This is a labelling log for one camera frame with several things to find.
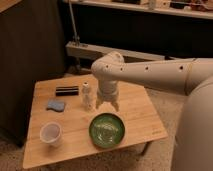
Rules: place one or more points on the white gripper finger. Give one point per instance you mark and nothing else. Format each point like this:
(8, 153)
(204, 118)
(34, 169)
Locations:
(115, 105)
(99, 102)

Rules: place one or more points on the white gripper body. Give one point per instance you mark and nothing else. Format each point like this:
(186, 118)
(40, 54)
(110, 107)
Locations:
(107, 90)

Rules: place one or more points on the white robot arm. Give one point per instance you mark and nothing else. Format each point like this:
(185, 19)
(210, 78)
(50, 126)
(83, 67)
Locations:
(193, 77)

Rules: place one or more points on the green glass plate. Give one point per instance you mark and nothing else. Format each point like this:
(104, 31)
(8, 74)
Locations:
(106, 130)

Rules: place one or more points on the blue sponge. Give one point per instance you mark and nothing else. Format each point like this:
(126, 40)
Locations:
(55, 105)

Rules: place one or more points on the black rectangular box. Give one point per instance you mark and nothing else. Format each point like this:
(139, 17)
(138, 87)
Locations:
(67, 91)

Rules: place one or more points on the wooden table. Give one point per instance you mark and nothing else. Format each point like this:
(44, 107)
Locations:
(142, 122)

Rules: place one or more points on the grey metal beam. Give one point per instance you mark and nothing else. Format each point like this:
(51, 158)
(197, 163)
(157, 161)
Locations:
(93, 52)

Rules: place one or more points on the white plastic cup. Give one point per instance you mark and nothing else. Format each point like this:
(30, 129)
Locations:
(51, 134)

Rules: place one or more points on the metal pole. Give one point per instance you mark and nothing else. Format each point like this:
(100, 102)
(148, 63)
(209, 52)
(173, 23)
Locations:
(76, 37)

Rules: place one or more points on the dark cabinet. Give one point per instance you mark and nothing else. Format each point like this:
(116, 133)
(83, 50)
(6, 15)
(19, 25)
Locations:
(32, 48)

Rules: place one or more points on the wooden shelf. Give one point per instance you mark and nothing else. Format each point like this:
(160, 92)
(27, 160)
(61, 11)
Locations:
(142, 8)

